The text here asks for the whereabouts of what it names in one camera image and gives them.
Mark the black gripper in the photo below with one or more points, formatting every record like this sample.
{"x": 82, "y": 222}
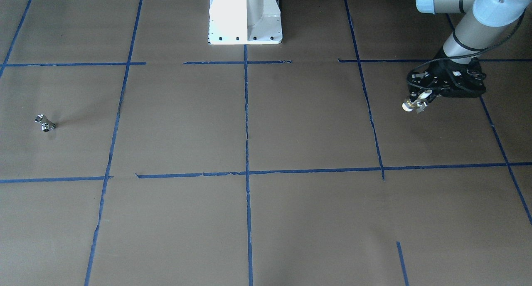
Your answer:
{"x": 433, "y": 80}

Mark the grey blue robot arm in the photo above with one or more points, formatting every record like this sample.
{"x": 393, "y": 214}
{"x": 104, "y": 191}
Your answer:
{"x": 478, "y": 32}

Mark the white camera mast with base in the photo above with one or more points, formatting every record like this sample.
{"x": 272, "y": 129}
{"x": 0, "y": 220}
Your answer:
{"x": 244, "y": 22}

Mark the white PPR brass pipe fitting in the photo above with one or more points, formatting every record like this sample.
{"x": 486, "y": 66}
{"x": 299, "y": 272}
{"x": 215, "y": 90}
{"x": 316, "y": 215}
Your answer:
{"x": 417, "y": 104}

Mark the chrome angle valve fitting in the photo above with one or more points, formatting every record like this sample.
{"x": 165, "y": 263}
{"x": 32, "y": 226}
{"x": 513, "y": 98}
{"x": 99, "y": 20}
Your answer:
{"x": 46, "y": 124}

